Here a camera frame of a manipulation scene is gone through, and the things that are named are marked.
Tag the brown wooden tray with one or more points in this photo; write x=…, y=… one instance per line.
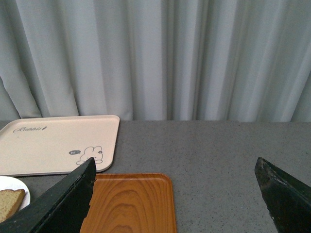
x=131, y=203

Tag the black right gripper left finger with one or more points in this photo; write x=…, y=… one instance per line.
x=61, y=209

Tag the white round plate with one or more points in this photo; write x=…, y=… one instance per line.
x=12, y=183

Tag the bread slice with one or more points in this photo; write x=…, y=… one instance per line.
x=10, y=202

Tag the grey curtain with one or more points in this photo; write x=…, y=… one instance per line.
x=244, y=60

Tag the pink rabbit tray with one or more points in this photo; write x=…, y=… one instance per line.
x=57, y=145

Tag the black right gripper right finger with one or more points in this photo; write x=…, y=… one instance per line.
x=287, y=198

